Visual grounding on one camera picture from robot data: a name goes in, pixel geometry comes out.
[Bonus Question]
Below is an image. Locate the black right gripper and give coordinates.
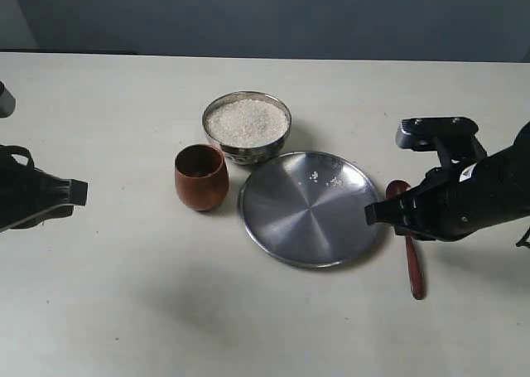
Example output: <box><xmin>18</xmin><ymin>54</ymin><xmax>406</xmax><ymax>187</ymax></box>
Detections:
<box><xmin>364</xmin><ymin>156</ymin><xmax>497</xmax><ymax>242</ymax></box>

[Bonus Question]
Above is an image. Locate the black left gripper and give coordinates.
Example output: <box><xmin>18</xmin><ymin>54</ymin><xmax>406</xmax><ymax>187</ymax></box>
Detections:
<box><xmin>1</xmin><ymin>145</ymin><xmax>89</xmax><ymax>231</ymax></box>

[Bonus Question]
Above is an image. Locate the dark red wooden spoon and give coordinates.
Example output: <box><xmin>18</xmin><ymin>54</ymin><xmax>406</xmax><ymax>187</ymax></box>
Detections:
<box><xmin>385</xmin><ymin>180</ymin><xmax>426</xmax><ymax>300</ymax></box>

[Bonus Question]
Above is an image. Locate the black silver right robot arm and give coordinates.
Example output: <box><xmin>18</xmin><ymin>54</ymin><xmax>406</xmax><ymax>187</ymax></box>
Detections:
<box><xmin>364</xmin><ymin>117</ymin><xmax>529</xmax><ymax>242</ymax></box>

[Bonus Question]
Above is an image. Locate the brown wooden cup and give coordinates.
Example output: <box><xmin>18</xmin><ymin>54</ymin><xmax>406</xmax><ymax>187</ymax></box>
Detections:
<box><xmin>174</xmin><ymin>144</ymin><xmax>229</xmax><ymax>212</ymax></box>

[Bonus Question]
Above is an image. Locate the steel bowl of rice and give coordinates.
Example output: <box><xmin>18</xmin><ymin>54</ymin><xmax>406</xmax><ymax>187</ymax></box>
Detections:
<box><xmin>202</xmin><ymin>91</ymin><xmax>292</xmax><ymax>166</ymax></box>

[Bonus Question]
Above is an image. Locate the round steel plate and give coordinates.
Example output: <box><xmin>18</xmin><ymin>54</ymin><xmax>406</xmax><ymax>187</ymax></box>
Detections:
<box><xmin>238</xmin><ymin>151</ymin><xmax>383</xmax><ymax>268</ymax></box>

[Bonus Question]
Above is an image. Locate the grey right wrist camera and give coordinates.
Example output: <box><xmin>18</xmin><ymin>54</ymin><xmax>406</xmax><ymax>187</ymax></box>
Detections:
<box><xmin>395</xmin><ymin>116</ymin><xmax>487</xmax><ymax>167</ymax></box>

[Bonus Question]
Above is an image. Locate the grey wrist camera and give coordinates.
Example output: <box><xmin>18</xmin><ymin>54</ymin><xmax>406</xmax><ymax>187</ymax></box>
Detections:
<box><xmin>0</xmin><ymin>82</ymin><xmax>16</xmax><ymax>118</ymax></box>
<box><xmin>395</xmin><ymin>116</ymin><xmax>487</xmax><ymax>167</ymax></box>

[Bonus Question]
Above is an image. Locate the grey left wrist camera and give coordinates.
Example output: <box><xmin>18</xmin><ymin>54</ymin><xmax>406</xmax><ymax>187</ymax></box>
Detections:
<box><xmin>0</xmin><ymin>82</ymin><xmax>16</xmax><ymax>118</ymax></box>

